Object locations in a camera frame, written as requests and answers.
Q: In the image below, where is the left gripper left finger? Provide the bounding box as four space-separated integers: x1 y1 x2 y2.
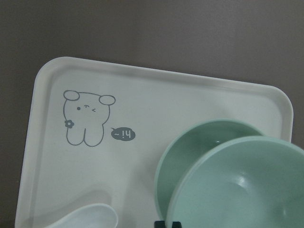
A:
154 220 166 228

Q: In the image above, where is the green bowl on tray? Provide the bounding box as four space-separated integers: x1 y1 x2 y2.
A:
154 119 264 220

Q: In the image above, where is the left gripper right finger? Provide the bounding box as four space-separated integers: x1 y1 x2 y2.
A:
172 221 182 228

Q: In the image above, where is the green bowl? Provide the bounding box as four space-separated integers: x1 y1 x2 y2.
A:
165 136 304 228
154 119 264 220

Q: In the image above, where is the cream bunny serving tray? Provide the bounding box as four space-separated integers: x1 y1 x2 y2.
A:
15 57 294 228

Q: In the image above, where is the white ceramic soup spoon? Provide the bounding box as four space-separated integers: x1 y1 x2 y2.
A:
47 203 119 228

